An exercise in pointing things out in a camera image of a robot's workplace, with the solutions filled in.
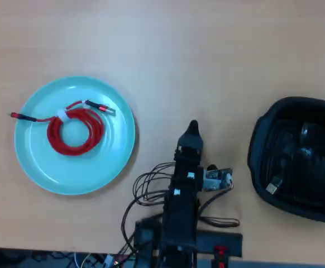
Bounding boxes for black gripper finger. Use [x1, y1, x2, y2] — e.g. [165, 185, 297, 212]
[178, 119, 205, 153]

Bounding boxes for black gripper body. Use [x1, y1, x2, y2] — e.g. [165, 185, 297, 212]
[174, 147, 204, 170]

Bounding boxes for black charging cable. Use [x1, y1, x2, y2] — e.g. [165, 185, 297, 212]
[264, 118, 325, 209]

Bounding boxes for red braided charging cable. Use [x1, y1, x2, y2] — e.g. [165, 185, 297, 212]
[7, 99, 117, 156]

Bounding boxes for black bowl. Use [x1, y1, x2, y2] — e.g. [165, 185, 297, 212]
[247, 96, 325, 225]

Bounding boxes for red and black clamp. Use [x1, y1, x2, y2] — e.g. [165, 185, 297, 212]
[211, 245, 231, 268]

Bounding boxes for light blue plate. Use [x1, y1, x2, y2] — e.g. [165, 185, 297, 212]
[13, 75, 137, 196]

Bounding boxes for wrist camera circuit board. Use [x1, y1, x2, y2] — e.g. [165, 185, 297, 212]
[203, 164, 234, 193]

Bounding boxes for thin black servo wires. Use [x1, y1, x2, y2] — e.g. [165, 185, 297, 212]
[120, 161, 178, 253]

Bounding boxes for black camera usb cable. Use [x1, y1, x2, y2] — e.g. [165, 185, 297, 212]
[195, 180, 241, 228]

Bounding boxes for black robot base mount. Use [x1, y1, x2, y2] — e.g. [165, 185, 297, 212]
[134, 217, 243, 258]

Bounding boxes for tangled wires below table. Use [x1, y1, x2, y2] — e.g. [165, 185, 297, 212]
[0, 246, 141, 268]

